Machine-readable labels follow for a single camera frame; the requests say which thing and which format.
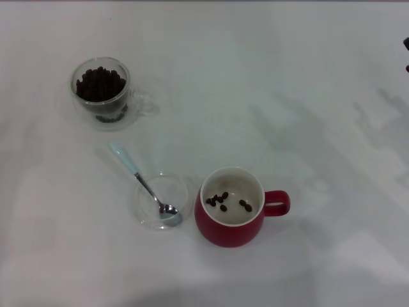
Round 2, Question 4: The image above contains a red ceramic mug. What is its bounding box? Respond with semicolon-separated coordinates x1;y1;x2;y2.
194;166;291;248

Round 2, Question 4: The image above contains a double-walled glass cup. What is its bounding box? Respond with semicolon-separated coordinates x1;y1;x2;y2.
69;56;160;131

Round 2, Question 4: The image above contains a spoon with light blue handle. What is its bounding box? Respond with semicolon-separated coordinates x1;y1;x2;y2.
109;142;183;227

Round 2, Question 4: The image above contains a pile of coffee beans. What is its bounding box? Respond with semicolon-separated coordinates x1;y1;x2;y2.
75;66;128;123

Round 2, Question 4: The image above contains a clear glass saucer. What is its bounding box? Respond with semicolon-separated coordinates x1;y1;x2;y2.
132;172;189;231

